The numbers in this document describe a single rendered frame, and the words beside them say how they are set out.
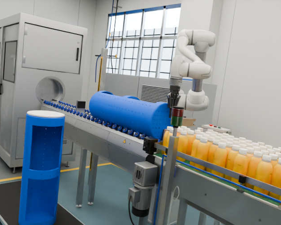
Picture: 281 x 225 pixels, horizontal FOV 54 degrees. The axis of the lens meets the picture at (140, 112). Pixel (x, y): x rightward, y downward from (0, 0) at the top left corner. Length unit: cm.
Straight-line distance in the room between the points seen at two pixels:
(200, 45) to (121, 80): 244
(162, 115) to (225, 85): 297
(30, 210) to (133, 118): 120
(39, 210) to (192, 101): 166
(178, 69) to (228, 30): 314
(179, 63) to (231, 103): 293
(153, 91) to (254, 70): 164
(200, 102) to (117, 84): 237
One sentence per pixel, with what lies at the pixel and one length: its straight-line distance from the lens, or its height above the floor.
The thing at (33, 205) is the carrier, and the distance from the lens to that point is 262.
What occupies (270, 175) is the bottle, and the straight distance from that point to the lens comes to 145.
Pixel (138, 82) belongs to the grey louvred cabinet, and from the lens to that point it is 435.
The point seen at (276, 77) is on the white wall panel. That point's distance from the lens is 455.
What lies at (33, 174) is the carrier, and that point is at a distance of 223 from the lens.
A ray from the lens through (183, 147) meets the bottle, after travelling 174.
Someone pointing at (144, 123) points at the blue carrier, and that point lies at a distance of 199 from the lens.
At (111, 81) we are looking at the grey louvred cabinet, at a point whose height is 129.
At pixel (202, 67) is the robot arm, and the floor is 151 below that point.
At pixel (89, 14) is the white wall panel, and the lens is 779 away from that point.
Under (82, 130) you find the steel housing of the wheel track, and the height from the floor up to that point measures 83.
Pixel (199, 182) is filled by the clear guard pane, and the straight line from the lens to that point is 152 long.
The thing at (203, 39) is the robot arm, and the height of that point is 178.
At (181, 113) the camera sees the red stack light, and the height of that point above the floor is 123.
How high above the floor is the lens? 137
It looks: 6 degrees down
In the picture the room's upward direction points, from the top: 7 degrees clockwise
